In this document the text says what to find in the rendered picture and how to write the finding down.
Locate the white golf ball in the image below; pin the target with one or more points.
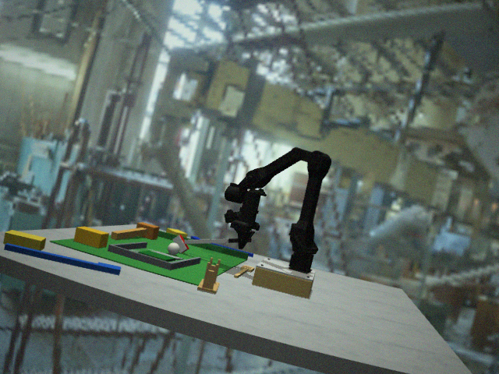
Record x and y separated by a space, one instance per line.
173 248

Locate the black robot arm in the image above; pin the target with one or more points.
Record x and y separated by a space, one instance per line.
302 233

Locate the green rectangular mat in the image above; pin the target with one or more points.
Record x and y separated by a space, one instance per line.
190 274

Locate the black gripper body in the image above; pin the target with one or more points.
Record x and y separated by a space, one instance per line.
248 219

